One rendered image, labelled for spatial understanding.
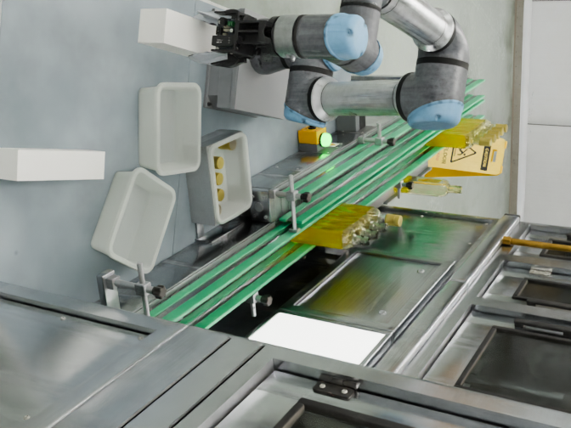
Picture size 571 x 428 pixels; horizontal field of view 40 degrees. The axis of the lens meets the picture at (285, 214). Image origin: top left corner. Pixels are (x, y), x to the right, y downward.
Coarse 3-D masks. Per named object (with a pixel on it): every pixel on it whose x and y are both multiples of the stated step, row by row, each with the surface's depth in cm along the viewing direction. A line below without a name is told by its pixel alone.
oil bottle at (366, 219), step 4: (332, 212) 237; (336, 212) 237; (340, 212) 237; (344, 212) 236; (348, 212) 236; (352, 212) 236; (356, 212) 236; (328, 216) 236; (332, 216) 235; (336, 216) 234; (340, 216) 234; (344, 216) 234; (348, 216) 233; (352, 216) 233; (356, 216) 233; (360, 216) 233; (364, 216) 232; (368, 216) 233; (360, 220) 230; (364, 220) 230; (368, 220) 231; (372, 220) 233; (364, 224) 230; (368, 224) 231
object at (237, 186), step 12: (240, 132) 211; (216, 144) 202; (240, 144) 214; (228, 156) 218; (240, 156) 216; (228, 168) 219; (240, 168) 217; (228, 180) 220; (240, 180) 219; (216, 192) 204; (228, 192) 222; (240, 192) 220; (216, 204) 205; (228, 204) 220; (240, 204) 220; (216, 216) 206; (228, 216) 212
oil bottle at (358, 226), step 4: (320, 220) 232; (324, 220) 232; (328, 220) 231; (332, 220) 231; (336, 220) 231; (340, 220) 231; (344, 220) 230; (348, 220) 230; (352, 220) 230; (356, 220) 230; (340, 224) 228; (344, 224) 227; (348, 224) 227; (352, 224) 227; (356, 224) 227; (360, 224) 227; (356, 228) 226; (360, 228) 226; (356, 232) 226; (360, 232) 226
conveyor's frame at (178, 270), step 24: (384, 120) 290; (336, 144) 262; (288, 168) 240; (312, 168) 241; (240, 216) 230; (216, 240) 213; (240, 240) 212; (168, 264) 200; (192, 264) 198; (216, 264) 201; (120, 288) 188; (168, 288) 186
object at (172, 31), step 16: (144, 16) 140; (160, 16) 138; (176, 16) 140; (144, 32) 140; (160, 32) 138; (176, 32) 141; (192, 32) 145; (208, 32) 149; (160, 48) 146; (176, 48) 144; (192, 48) 145; (208, 48) 149
